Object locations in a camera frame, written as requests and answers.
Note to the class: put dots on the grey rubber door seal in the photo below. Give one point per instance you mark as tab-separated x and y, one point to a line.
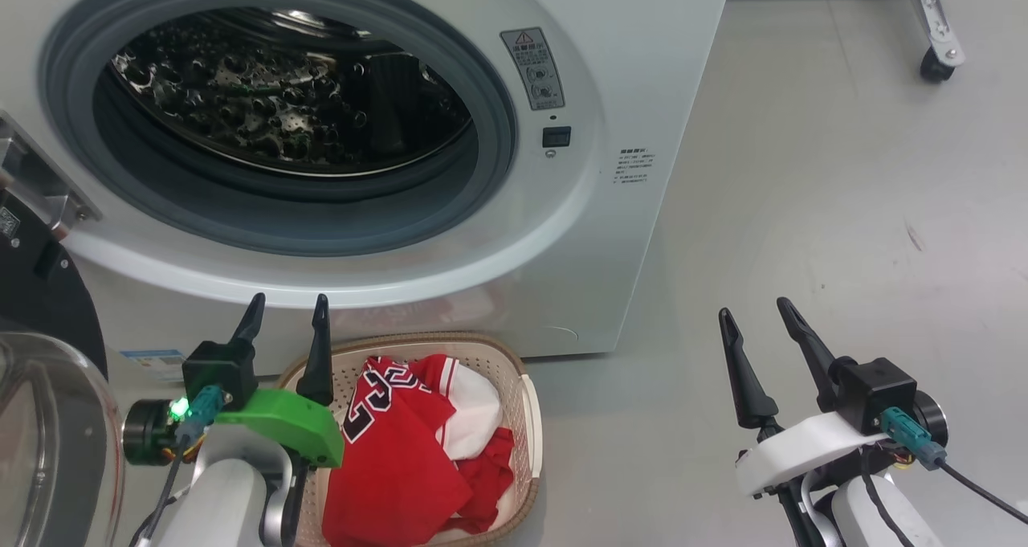
241	226

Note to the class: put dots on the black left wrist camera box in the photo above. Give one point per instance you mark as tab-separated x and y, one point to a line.
221	370

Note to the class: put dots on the red and white jersey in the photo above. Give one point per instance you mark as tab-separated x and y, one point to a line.
393	467

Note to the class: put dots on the grey warning sticker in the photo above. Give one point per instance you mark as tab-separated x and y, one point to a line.
532	69

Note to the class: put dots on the black glass washing machine door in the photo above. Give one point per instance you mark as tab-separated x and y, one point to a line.
48	306

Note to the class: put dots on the teal left camera connector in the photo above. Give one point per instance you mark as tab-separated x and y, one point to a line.
201	414

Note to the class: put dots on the blue energy label sticker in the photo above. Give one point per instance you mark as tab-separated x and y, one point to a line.
152	365

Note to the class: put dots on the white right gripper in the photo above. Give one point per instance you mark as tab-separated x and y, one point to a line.
795	455

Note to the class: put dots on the steel washing drum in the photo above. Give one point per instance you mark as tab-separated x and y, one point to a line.
265	113

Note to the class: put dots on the white front-load washing machine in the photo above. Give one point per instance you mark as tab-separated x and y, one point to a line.
626	250

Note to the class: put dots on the teal right camera connector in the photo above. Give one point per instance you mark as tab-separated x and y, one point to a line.
911	438

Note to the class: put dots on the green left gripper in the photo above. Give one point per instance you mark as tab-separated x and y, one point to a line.
297	426

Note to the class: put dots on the cream perforated laundry basket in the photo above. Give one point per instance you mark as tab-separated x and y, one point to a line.
514	418

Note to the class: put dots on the teal camera connector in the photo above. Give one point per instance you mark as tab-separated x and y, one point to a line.
911	438
201	414

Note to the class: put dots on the black caster wheel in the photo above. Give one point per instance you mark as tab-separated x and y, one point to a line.
936	67

